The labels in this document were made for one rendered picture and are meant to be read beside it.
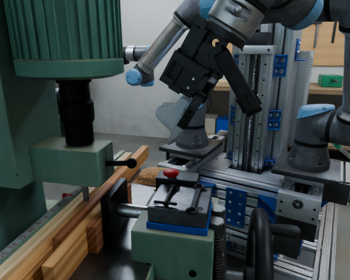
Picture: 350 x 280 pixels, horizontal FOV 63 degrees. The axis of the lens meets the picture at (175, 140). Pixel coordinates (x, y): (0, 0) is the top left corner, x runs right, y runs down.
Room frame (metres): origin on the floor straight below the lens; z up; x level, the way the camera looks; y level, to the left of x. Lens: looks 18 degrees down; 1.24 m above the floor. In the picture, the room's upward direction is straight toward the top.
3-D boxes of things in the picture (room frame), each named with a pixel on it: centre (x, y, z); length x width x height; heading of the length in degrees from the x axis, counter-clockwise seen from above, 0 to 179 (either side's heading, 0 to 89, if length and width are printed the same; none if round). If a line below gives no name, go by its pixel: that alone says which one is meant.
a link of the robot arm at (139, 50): (1.46, 0.14, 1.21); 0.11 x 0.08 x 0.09; 75
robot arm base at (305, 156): (1.01, -0.51, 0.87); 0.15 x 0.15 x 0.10
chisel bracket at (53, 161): (0.51, 0.20, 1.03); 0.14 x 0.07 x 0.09; 78
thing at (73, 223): (0.48, 0.17, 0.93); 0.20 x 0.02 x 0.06; 168
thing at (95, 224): (0.50, 0.12, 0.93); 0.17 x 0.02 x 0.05; 168
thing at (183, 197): (0.45, -0.01, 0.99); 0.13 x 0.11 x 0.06; 168
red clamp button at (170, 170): (0.49, 0.01, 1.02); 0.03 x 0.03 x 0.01
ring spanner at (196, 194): (0.42, -0.03, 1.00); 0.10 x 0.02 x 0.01; 168
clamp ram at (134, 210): (0.47, 0.08, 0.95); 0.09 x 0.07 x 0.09; 168
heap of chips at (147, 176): (0.71, 0.04, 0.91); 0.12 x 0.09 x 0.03; 78
